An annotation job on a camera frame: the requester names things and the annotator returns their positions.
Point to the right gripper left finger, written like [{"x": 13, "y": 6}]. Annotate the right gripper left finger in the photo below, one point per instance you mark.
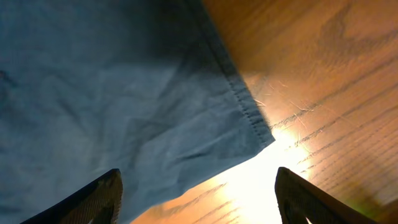
[{"x": 99, "y": 202}]

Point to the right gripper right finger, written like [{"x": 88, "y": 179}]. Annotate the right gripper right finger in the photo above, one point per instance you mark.
[{"x": 301, "y": 202}]

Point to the dark blue shorts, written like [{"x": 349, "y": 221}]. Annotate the dark blue shorts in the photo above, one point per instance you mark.
[{"x": 144, "y": 86}]

